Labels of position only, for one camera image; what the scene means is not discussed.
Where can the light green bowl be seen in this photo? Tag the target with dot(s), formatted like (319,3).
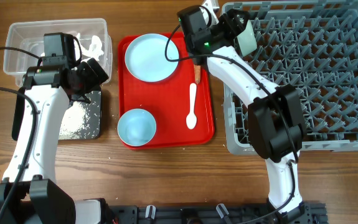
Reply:
(245,42)

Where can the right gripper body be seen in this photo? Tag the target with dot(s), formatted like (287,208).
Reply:
(227,30)

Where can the large light blue plate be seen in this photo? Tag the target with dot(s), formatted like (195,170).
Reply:
(148,58)

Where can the black plastic tray bin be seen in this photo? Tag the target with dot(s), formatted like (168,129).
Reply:
(58,118)

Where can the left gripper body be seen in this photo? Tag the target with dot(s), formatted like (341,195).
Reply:
(87,79)

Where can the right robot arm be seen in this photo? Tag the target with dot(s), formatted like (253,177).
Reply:
(276,126)

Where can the red serving tray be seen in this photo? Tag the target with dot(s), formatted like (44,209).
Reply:
(168,101)

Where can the grey dishwasher rack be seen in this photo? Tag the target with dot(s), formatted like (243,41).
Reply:
(312,45)

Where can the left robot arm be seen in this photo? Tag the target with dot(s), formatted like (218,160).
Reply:
(28,190)

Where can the small light blue bowl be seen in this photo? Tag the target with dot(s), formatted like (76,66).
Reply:
(136,127)

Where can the clear plastic bin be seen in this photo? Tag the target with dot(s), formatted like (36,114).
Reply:
(29,36)

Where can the orange carrot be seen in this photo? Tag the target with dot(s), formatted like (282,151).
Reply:
(197,73)

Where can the cooked white rice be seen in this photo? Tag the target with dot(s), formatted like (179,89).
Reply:
(80,121)

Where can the white plastic spoon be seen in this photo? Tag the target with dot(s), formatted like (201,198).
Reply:
(191,119)

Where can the white tissue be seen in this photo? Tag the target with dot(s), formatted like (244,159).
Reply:
(89,47)

